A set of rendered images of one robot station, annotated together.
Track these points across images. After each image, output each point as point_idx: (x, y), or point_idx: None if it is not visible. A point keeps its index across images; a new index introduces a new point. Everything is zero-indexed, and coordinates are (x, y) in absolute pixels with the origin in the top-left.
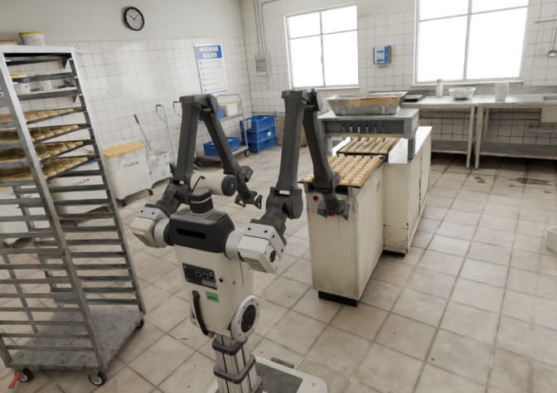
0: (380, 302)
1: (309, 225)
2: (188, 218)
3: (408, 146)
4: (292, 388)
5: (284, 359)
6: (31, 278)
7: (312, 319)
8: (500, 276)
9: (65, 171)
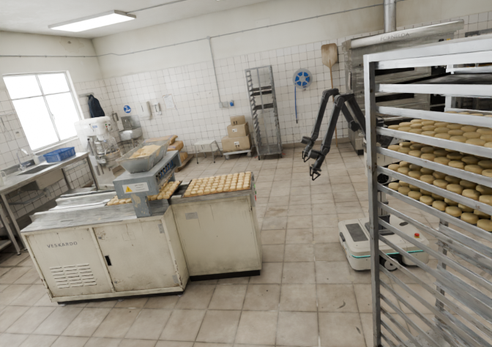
0: None
1: (253, 219)
2: (386, 126)
3: (173, 174)
4: (352, 225)
5: (323, 267)
6: (490, 281)
7: (283, 269)
8: None
9: None
